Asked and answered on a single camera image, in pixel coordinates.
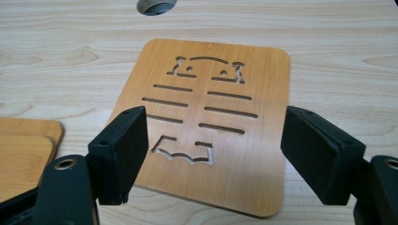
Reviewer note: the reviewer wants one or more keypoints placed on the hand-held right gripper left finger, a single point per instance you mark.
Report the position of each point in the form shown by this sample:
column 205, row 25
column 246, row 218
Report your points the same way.
column 117, row 162

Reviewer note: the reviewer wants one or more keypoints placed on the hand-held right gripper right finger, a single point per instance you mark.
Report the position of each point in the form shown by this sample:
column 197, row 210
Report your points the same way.
column 319, row 159

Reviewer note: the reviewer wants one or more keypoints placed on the bamboo coaster with cut-out pattern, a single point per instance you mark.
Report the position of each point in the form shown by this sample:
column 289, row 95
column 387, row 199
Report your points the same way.
column 247, row 178

